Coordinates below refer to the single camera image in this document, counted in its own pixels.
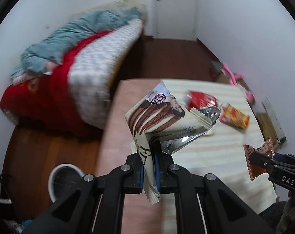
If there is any red blanket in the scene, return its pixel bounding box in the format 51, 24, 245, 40
0, 31, 110, 137

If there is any white trash bin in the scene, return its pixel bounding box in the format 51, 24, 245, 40
47, 163, 85, 203

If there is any white patterned mattress sheet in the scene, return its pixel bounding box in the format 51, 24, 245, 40
68, 19, 144, 129

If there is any teal blue quilt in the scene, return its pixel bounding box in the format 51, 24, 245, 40
11, 7, 141, 84

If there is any Perfectlands milk carton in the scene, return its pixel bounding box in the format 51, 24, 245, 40
262, 98, 287, 146

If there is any pink toy scooter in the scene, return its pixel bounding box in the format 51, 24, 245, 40
221, 63, 255, 106

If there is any red snack packet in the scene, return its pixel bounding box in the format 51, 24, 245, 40
186, 91, 218, 110

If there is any brown red snack wrapper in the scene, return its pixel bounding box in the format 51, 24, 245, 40
243, 137, 275, 181

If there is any beige chocolate biscuit wrapper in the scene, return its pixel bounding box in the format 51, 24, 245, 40
125, 82, 221, 204

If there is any orange yellow snack packet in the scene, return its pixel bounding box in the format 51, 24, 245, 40
219, 104, 250, 129

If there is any white door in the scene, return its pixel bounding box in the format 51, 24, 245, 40
155, 0, 197, 41

